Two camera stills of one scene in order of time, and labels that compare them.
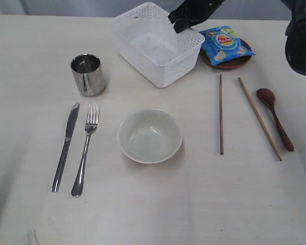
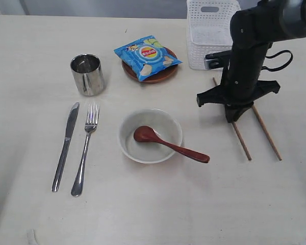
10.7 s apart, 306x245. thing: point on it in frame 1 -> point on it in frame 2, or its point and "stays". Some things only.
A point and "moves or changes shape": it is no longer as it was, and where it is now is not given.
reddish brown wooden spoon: [268, 96] -> [147, 134]
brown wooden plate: [232, 63] moves or changes shape
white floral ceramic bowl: [150, 136] stays
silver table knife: [73, 115] stays
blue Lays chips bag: [220, 44] -> [146, 56]
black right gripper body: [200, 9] -> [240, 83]
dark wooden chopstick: [221, 114] -> [241, 140]
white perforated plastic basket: [147, 39] -> [208, 29]
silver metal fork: [91, 119] stays
